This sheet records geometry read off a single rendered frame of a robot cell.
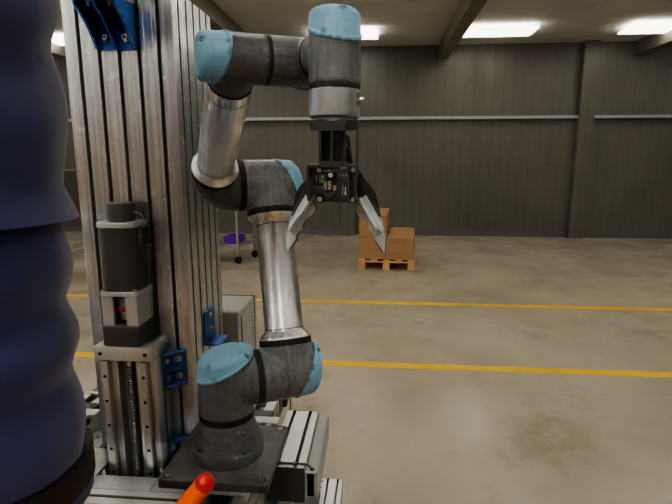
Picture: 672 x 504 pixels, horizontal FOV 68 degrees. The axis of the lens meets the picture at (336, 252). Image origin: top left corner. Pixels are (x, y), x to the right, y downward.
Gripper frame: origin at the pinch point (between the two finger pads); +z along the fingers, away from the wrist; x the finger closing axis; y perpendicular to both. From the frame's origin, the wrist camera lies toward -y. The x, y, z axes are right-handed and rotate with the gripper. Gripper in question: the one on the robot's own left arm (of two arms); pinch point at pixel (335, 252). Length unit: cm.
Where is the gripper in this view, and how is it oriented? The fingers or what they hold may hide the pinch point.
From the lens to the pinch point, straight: 78.7
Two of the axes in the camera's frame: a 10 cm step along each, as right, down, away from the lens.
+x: 10.0, 0.2, -0.8
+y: -0.9, 1.8, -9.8
